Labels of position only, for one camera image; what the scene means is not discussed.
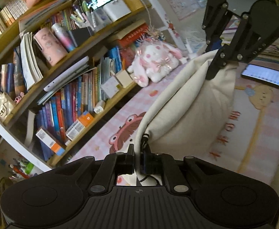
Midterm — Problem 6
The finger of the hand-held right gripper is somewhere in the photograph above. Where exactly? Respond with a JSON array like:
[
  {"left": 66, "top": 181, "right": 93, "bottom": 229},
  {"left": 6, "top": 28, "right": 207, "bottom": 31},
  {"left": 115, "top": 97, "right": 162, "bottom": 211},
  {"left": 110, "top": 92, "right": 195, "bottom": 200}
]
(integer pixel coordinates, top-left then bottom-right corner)
[
  {"left": 202, "top": 0, "right": 229, "bottom": 50},
  {"left": 206, "top": 0, "right": 279, "bottom": 80}
]

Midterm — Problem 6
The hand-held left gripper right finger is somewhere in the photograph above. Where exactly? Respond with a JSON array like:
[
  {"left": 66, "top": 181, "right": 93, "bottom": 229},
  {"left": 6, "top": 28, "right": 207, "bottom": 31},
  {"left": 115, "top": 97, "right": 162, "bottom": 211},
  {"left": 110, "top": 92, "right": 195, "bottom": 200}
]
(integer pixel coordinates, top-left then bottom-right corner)
[{"left": 141, "top": 145, "right": 223, "bottom": 194}]

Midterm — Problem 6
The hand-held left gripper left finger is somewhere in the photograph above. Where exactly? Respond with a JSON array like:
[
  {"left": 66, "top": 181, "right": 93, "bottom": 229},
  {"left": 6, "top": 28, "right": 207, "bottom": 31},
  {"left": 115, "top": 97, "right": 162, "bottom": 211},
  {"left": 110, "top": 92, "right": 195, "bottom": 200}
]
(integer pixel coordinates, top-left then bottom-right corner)
[{"left": 56, "top": 144, "right": 135, "bottom": 196}]

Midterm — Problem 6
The cream t-shirt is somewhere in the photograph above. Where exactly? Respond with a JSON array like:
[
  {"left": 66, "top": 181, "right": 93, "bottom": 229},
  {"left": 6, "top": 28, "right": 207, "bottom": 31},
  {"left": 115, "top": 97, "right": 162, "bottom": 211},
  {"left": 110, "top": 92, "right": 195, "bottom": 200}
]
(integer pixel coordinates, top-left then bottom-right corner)
[{"left": 136, "top": 49, "right": 238, "bottom": 187}]

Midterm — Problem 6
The black smartphone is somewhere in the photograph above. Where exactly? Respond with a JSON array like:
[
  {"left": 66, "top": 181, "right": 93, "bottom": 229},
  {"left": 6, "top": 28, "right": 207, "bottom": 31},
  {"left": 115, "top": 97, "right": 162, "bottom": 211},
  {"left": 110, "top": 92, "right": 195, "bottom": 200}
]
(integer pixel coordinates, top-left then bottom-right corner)
[{"left": 240, "top": 64, "right": 279, "bottom": 91}]

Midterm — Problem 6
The flat orange white box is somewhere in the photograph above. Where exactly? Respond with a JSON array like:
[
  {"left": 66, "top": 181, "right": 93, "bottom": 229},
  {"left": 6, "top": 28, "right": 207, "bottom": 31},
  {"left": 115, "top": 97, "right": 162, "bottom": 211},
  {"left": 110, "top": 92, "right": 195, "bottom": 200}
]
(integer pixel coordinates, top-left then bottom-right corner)
[{"left": 65, "top": 113, "right": 94, "bottom": 142}]

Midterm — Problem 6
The white charger block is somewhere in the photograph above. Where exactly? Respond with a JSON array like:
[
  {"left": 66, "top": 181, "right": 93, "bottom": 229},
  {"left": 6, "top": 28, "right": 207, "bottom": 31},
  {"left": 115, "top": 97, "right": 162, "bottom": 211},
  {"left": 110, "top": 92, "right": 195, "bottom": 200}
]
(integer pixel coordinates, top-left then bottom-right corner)
[{"left": 93, "top": 100, "right": 106, "bottom": 114}]

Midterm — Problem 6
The pink white plush bunny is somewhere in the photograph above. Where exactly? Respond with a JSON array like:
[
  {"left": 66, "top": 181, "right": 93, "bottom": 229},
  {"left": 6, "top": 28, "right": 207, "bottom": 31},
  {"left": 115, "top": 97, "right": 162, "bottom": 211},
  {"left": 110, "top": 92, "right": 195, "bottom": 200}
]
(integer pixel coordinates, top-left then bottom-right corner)
[{"left": 127, "top": 40, "right": 185, "bottom": 88}]

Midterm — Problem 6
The clear box with white card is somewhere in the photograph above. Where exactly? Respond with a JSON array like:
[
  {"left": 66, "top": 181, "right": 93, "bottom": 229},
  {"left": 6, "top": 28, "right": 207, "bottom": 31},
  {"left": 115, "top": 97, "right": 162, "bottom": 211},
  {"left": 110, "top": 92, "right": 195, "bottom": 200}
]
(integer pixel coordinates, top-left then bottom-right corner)
[{"left": 100, "top": 76, "right": 120, "bottom": 99}]

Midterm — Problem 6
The tall orange white box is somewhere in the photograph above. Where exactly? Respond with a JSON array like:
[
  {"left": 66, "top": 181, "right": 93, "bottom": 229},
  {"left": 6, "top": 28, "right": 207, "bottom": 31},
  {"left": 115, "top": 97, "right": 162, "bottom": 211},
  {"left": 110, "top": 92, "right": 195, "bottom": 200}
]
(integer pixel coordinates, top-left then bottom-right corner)
[{"left": 36, "top": 127, "right": 66, "bottom": 156}]

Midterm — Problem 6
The row of colourful books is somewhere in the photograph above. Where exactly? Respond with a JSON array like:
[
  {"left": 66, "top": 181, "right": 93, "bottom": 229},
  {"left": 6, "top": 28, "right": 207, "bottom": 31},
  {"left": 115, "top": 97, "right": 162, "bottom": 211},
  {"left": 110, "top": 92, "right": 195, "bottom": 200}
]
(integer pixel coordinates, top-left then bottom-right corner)
[{"left": 36, "top": 24, "right": 149, "bottom": 158}]

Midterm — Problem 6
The beige pen holder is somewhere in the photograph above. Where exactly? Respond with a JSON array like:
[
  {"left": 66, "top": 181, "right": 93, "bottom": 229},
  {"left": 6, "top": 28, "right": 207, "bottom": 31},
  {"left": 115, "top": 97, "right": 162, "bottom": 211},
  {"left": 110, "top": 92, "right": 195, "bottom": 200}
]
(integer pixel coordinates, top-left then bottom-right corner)
[{"left": 115, "top": 70, "right": 135, "bottom": 88}]

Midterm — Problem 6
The white jar with green lid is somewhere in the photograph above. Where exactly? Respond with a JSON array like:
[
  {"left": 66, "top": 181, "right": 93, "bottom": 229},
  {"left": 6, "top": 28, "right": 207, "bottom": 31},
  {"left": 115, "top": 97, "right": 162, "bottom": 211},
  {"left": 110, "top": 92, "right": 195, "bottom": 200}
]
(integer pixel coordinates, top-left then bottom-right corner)
[{"left": 22, "top": 162, "right": 38, "bottom": 175}]

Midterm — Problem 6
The pink checked desk mat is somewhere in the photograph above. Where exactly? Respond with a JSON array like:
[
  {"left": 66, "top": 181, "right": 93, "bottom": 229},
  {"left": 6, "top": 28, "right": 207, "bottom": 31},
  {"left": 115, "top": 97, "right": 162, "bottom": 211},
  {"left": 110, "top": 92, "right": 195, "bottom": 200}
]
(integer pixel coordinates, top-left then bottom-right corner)
[{"left": 65, "top": 17, "right": 279, "bottom": 194}]

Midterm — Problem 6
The white tablet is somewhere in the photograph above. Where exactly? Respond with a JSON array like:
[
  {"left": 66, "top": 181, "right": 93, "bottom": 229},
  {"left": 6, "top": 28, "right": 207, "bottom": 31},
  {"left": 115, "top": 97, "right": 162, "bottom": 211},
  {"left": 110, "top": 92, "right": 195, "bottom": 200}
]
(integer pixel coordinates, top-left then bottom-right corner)
[{"left": 43, "top": 56, "right": 90, "bottom": 92}]

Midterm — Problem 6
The cluster of pens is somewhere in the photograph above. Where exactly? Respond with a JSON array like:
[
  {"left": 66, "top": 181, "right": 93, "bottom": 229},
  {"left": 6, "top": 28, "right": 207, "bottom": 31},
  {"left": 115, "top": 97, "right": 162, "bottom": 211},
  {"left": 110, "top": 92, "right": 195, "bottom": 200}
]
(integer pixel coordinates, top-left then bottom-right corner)
[{"left": 9, "top": 157, "right": 35, "bottom": 180}]

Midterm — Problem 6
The cluster of pastel markers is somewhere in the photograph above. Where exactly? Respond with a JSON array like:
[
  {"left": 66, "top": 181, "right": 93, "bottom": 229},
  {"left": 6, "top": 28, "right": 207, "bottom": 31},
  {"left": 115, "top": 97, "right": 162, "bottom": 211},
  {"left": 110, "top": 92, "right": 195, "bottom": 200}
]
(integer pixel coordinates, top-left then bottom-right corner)
[{"left": 71, "top": 0, "right": 100, "bottom": 29}]

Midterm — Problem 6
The black square holder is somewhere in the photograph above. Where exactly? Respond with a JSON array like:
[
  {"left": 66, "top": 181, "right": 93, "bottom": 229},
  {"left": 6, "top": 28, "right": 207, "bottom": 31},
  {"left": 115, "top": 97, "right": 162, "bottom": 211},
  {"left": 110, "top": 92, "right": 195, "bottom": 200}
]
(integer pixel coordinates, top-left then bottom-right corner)
[{"left": 69, "top": 26, "right": 92, "bottom": 47}]

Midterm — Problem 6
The pink patterned cup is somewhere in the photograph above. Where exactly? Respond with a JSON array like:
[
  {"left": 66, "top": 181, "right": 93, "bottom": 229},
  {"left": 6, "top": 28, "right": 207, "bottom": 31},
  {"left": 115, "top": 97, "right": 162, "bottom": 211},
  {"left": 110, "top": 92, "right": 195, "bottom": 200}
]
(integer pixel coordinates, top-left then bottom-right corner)
[{"left": 33, "top": 27, "right": 69, "bottom": 66}]

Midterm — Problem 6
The stack of white magazines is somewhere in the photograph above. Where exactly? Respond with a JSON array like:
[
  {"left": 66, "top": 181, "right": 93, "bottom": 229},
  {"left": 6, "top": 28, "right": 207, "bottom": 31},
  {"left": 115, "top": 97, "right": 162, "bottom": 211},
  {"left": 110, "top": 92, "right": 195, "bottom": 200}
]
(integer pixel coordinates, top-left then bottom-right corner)
[{"left": 19, "top": 32, "right": 44, "bottom": 90}]

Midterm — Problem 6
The pastel gradient bottle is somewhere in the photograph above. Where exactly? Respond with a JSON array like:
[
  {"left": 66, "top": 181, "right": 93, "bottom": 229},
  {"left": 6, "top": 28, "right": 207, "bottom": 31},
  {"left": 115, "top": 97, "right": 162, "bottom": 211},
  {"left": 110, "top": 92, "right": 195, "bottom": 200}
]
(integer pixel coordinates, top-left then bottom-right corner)
[{"left": 52, "top": 23, "right": 76, "bottom": 53}]

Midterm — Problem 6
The row of yellow books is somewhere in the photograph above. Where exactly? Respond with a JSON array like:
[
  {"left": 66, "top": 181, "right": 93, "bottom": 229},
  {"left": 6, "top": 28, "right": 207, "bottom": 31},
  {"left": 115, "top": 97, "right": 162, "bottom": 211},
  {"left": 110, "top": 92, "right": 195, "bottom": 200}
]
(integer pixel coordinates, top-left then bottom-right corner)
[{"left": 0, "top": 0, "right": 29, "bottom": 44}]

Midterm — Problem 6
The white cable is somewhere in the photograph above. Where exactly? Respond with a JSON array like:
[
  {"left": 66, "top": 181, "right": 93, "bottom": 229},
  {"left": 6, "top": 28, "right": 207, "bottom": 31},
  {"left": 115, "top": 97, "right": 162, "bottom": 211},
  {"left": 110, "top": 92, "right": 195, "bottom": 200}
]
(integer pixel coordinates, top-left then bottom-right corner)
[{"left": 117, "top": 0, "right": 152, "bottom": 28}]

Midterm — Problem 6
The wooden bookshelf with white frame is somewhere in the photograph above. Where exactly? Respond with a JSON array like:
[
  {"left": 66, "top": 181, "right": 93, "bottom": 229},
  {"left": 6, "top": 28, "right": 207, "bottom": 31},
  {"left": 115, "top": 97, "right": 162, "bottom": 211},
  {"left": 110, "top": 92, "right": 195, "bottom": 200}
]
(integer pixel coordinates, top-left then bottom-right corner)
[{"left": 0, "top": 0, "right": 185, "bottom": 189}]

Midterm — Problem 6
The white purse with pearl chain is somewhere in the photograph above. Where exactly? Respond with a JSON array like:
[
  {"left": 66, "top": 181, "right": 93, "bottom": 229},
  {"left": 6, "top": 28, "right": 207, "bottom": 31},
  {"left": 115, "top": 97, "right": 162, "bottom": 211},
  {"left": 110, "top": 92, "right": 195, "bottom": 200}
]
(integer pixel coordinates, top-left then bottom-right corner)
[{"left": 0, "top": 89, "right": 18, "bottom": 123}]

